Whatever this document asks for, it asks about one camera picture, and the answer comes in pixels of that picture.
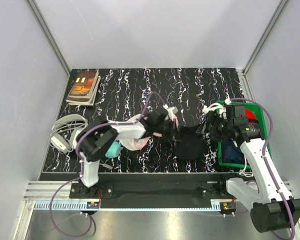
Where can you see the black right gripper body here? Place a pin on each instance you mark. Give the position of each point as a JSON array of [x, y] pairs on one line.
[[220, 130]]

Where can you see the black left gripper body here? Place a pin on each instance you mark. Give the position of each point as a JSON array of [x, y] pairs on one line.
[[166, 128]]

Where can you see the black bra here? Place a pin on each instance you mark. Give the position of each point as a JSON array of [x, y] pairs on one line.
[[191, 144]]

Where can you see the white pink mesh laundry bag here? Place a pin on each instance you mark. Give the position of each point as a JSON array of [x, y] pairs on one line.
[[138, 144]]

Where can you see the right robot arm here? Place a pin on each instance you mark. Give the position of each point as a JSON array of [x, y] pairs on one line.
[[272, 206]]

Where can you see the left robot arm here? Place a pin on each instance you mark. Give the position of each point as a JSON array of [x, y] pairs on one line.
[[94, 141]]

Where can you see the blue garment in bin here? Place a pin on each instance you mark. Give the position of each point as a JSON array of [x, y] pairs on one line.
[[231, 154]]

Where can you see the red garment in bin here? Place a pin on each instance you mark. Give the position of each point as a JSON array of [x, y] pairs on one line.
[[251, 116]]

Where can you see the teal cat-ear headphones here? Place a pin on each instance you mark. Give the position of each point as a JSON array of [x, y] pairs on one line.
[[114, 150]]

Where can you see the paperback book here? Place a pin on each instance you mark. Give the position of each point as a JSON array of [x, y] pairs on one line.
[[84, 89]]

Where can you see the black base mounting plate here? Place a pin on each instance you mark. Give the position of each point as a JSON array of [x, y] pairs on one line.
[[155, 191]]

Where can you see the white headphones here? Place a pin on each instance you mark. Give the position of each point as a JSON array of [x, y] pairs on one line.
[[65, 130]]

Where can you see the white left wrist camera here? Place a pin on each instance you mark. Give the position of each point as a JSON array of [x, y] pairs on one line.
[[171, 114]]

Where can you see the grey usb cable plug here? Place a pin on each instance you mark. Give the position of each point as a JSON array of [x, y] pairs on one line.
[[106, 166]]

